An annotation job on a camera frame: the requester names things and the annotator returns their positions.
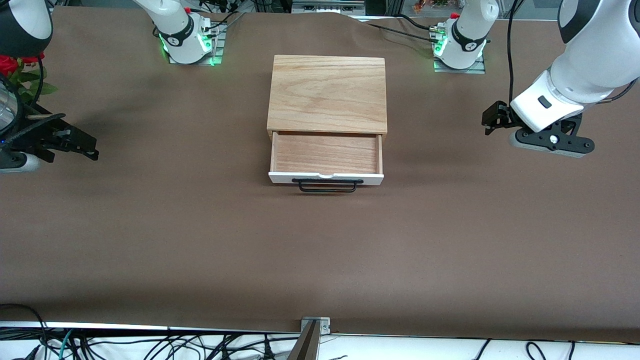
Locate white-front drawer with black handle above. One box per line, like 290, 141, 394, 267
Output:
268, 131, 385, 194

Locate red artificial roses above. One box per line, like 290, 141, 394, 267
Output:
0, 52, 59, 103

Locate colourful background decoration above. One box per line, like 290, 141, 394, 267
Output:
412, 0, 454, 14

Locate wooden cabinet box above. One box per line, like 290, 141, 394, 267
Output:
266, 55, 389, 142

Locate silver power strip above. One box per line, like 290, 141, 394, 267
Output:
291, 0, 366, 15

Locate brown table cover sheet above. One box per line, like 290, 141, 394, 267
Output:
0, 6, 640, 344

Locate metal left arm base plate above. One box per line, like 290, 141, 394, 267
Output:
433, 54, 487, 75

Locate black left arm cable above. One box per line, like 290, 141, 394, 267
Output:
506, 0, 527, 108

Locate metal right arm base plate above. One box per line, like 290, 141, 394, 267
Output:
167, 22, 229, 67

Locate black looped cable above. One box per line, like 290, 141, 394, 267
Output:
0, 303, 49, 360

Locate black base cable bundle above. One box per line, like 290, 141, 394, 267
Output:
197, 4, 247, 37

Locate teal cable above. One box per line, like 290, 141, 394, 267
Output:
56, 328, 76, 360

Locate tangled black cable bundle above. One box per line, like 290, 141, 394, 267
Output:
75, 331, 301, 360

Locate metal edge bracket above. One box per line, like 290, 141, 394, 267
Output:
300, 316, 331, 335

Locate dark camera mount post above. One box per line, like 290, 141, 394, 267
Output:
287, 320, 321, 360

